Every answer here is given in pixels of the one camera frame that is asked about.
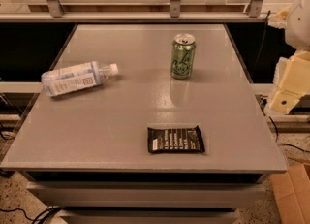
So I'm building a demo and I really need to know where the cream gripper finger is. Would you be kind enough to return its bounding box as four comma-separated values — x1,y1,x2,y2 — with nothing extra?
268,6,291,28
266,50,310,114

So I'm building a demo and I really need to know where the green soda can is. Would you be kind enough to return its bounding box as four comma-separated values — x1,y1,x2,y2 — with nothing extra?
170,33,196,80

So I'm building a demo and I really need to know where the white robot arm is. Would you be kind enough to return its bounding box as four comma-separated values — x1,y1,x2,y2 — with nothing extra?
264,0,310,115

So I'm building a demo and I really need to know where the blue plastic water bottle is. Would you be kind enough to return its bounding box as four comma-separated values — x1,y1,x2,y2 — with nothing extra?
41,61,118,97

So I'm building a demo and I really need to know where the cardboard box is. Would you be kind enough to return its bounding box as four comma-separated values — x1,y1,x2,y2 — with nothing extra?
270,164,310,224

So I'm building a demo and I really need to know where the black snack bar wrapper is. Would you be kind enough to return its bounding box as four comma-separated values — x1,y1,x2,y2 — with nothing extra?
147,126,205,154

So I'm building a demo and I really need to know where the black cable right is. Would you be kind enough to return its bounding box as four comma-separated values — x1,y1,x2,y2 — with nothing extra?
266,114,310,164

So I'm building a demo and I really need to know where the metal frame rail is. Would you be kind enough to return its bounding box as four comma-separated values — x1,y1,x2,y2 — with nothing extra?
0,0,275,24

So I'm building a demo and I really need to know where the black floor cable left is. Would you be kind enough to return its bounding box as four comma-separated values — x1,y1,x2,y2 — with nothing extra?
0,206,62,224

